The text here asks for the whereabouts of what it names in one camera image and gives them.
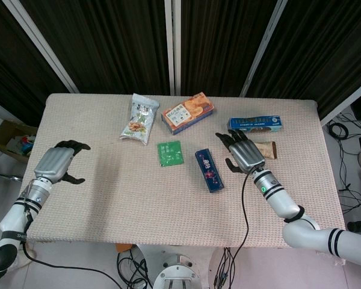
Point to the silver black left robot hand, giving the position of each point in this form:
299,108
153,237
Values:
52,162

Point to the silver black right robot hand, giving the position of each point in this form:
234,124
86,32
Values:
248,155

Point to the dark blue snack box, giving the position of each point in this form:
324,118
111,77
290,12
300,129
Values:
209,170

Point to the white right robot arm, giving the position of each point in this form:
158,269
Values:
279,198

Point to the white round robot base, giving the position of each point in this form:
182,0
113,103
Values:
177,271

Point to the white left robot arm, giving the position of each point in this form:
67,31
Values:
16,210

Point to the cardboard box with items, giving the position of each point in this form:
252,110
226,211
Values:
9,135

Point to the brown snack bar wrapper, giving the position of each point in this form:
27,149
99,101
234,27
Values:
269,149

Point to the blue cookie box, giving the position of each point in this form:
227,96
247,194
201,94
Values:
255,123

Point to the metal chair leg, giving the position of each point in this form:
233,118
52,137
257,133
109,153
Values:
3,175

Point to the orange biscuit box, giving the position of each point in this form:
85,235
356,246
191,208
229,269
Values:
186,113

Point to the beige woven tablecloth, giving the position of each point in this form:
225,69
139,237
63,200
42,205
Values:
123,195

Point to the green sachet packet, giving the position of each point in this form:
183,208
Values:
170,153

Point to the white snack bag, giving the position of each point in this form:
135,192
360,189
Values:
138,120

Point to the black pleated curtain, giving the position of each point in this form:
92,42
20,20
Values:
216,45
6,60
319,45
108,45

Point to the black stand foot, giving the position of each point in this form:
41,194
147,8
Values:
359,225

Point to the white frame post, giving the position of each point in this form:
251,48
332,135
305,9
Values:
349,103
172,45
43,48
264,45

